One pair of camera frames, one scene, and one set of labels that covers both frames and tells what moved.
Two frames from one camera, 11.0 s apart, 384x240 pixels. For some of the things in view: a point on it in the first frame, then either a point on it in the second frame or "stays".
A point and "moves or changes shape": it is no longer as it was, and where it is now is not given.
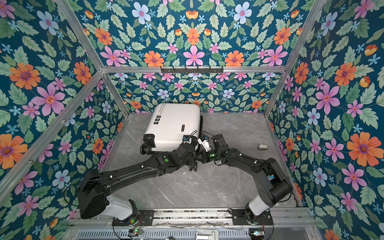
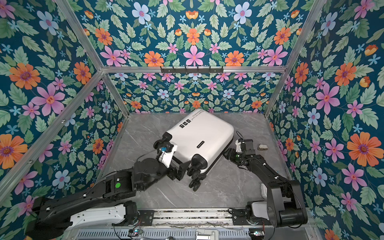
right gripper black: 204,159 → 230,154
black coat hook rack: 192,70 stays
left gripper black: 193,157 → 176,173
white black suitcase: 168,125 moves or changes shape
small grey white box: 262,147 stays
